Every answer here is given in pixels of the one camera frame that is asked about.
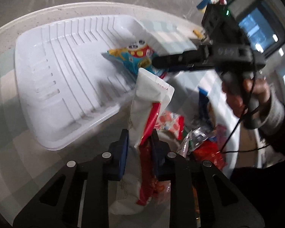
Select blue chips bag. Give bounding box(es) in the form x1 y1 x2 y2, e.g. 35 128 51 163
106 39 167 79

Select blue cake snack packet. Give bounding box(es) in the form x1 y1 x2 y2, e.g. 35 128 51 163
198 87 216 130

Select red snack bag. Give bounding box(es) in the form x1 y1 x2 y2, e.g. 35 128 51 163
192 139 226 171

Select red strawberry candy packet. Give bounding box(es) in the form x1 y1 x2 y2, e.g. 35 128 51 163
154 111 185 141

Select white red snack packet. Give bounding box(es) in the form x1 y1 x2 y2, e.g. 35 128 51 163
109 68 174 215

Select white plastic tray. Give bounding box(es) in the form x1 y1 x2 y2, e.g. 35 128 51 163
15 15 164 151

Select green silver snack packet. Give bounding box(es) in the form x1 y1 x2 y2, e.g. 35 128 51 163
177 126 216 158

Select pink snack packet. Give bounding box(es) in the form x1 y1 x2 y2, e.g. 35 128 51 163
215 124 227 150

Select grey sleeve forearm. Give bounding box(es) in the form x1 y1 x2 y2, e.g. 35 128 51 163
259 88 285 156

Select person's right hand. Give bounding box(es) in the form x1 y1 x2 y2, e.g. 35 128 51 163
222 78 271 118

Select yellow sponge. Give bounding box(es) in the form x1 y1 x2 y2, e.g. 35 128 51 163
192 29 205 40

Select green white checkered tablecloth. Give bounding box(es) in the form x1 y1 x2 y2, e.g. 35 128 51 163
0 18 241 228

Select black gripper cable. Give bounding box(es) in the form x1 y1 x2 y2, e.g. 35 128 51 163
219 49 271 154

